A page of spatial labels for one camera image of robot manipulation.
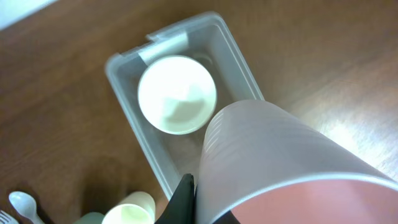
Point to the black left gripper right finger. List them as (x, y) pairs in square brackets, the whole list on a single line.
[(227, 218)]

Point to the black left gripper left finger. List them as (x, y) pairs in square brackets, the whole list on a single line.
[(180, 208)]

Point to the cream plastic cup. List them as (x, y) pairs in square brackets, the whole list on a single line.
[(136, 208)]

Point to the pink plastic cup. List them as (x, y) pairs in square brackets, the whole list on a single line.
[(264, 165)]

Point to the green plastic cup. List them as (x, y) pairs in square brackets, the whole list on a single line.
[(91, 218)]

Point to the white plastic bowl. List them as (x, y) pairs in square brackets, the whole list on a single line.
[(177, 94)]

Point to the white plastic spoon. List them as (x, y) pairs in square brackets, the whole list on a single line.
[(25, 205)]

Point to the white plastic fork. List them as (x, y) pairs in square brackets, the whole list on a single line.
[(5, 218)]

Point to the clear plastic container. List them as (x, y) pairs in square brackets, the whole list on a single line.
[(205, 38)]

